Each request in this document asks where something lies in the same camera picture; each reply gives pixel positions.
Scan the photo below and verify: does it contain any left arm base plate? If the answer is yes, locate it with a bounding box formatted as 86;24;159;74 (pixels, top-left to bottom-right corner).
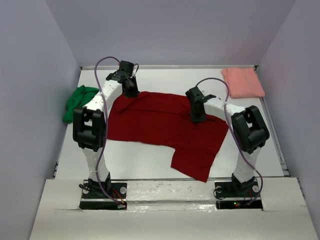
79;181;128;211

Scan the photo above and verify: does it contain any red t shirt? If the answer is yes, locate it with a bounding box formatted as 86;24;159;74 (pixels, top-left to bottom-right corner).
107;91;229;183

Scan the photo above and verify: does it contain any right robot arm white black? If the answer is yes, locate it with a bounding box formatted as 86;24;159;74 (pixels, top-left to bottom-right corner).
185;86;270;200

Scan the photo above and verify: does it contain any green t shirt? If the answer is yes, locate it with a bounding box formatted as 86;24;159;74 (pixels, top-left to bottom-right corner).
62;85;99;124

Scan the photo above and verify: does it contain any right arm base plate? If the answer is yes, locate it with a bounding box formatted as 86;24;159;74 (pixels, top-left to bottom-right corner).
212;181;263;210

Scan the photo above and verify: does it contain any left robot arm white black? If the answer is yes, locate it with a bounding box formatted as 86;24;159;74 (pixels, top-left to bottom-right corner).
72;57;140;201

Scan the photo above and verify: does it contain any pink folded t shirt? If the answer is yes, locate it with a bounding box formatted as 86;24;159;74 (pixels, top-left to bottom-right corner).
221;67;265;99

